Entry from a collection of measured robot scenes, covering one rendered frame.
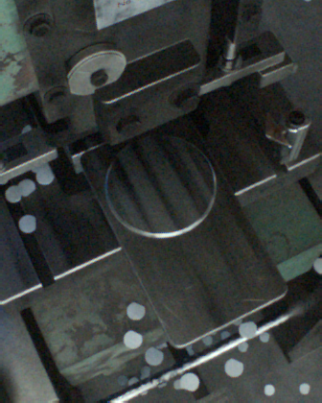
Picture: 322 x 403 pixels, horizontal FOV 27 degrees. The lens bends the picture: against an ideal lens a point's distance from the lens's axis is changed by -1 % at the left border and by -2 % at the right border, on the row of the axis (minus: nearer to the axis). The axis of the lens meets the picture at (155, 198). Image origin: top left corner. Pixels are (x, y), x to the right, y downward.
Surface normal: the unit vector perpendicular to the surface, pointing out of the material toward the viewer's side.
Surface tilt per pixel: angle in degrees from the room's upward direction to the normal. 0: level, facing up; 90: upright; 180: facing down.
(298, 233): 0
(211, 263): 0
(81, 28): 90
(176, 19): 90
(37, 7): 90
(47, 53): 90
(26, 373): 0
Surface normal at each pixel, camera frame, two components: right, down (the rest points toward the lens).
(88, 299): 0.00, -0.39
